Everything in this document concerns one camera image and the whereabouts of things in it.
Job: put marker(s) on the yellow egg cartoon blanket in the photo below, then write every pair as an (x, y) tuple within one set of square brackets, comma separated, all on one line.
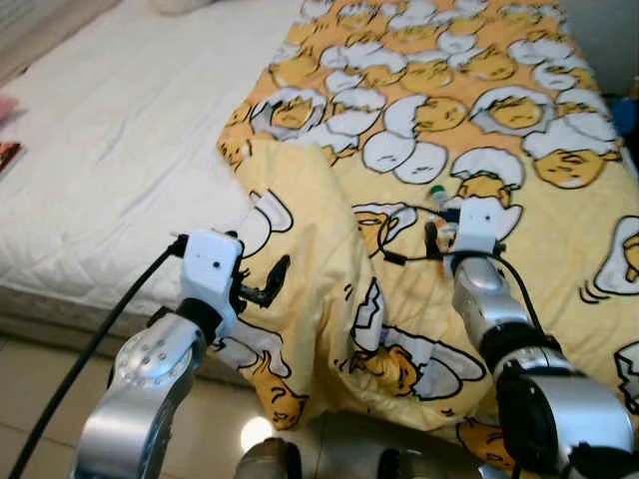
[(449, 100)]

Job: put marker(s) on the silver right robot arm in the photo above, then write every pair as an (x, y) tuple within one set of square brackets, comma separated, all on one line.
[(489, 309)]

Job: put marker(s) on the small green headed toy figure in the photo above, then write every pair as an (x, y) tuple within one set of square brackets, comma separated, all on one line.
[(439, 200)]

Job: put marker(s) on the white quilted mattress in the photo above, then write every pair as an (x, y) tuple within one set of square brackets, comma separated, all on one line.
[(120, 150)]

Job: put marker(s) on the dark left robot leg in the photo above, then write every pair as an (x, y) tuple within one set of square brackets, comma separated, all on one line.
[(268, 464)]

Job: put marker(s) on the dark robot leg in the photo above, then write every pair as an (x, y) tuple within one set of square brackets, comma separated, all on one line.
[(268, 464), (419, 469)]

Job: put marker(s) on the blue storage box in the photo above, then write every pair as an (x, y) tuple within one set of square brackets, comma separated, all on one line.
[(627, 118)]

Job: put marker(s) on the dark right robot leg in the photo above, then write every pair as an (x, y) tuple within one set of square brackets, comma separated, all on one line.
[(419, 469)]

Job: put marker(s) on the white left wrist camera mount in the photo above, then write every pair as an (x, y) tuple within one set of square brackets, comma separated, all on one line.
[(212, 264)]

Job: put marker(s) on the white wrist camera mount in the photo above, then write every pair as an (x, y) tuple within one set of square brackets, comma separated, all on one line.
[(479, 225), (212, 264)]

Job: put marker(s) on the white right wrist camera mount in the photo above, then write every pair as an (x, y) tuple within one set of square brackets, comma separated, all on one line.
[(479, 225)]

